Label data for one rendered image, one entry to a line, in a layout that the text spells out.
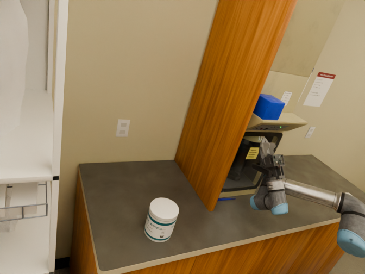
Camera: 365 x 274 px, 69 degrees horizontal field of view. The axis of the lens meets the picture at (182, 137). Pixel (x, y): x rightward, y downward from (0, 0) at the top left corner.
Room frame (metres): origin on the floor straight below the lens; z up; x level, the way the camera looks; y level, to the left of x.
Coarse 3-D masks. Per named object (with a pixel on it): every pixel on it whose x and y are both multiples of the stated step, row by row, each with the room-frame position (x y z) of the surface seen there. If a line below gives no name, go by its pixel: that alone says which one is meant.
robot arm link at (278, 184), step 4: (272, 180) 1.07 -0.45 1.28; (276, 180) 1.07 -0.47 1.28; (280, 180) 1.07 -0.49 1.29; (268, 184) 1.07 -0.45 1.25; (272, 184) 1.06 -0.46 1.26; (276, 184) 1.06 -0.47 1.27; (280, 184) 1.06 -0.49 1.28; (268, 188) 1.07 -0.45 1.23; (272, 188) 1.05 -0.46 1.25; (276, 188) 1.04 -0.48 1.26; (280, 188) 1.05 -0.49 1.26; (284, 188) 1.07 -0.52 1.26
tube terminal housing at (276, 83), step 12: (276, 72) 1.31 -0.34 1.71; (264, 84) 1.29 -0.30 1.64; (276, 84) 1.33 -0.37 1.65; (288, 84) 1.37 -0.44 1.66; (300, 84) 1.41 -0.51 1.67; (276, 96) 1.34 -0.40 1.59; (288, 108) 1.41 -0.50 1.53; (276, 132) 1.41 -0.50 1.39; (228, 192) 1.32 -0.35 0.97; (240, 192) 1.37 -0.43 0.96; (252, 192) 1.42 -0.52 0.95
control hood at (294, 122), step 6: (252, 114) 1.23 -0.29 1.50; (282, 114) 1.35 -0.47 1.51; (288, 114) 1.38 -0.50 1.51; (294, 114) 1.41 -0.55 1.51; (252, 120) 1.22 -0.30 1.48; (258, 120) 1.19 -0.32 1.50; (264, 120) 1.18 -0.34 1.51; (270, 120) 1.20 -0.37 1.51; (276, 120) 1.23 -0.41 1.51; (282, 120) 1.25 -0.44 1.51; (288, 120) 1.28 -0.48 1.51; (294, 120) 1.31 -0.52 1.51; (300, 120) 1.34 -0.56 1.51; (252, 126) 1.21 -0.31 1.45; (294, 126) 1.33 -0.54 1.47; (300, 126) 1.35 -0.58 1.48
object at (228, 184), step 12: (252, 132) 1.30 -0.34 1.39; (264, 132) 1.35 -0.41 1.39; (240, 144) 1.27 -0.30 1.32; (252, 144) 1.31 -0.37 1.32; (276, 144) 1.41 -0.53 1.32; (240, 156) 1.29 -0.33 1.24; (240, 168) 1.31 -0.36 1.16; (252, 168) 1.35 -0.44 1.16; (228, 180) 1.28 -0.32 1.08; (240, 180) 1.33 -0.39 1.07; (252, 180) 1.38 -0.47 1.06
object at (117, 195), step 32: (160, 160) 1.50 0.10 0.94; (288, 160) 2.05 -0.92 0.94; (96, 192) 1.05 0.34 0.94; (128, 192) 1.11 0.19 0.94; (160, 192) 1.19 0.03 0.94; (192, 192) 1.27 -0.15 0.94; (256, 192) 1.45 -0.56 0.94; (352, 192) 1.81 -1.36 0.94; (96, 224) 0.86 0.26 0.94; (128, 224) 0.91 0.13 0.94; (192, 224) 1.02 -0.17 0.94; (224, 224) 1.08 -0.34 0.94; (256, 224) 1.15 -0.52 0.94; (288, 224) 1.23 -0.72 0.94; (320, 224) 1.34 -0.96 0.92; (96, 256) 0.71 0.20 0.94; (128, 256) 0.74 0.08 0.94; (160, 256) 0.79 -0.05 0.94; (192, 256) 0.86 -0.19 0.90
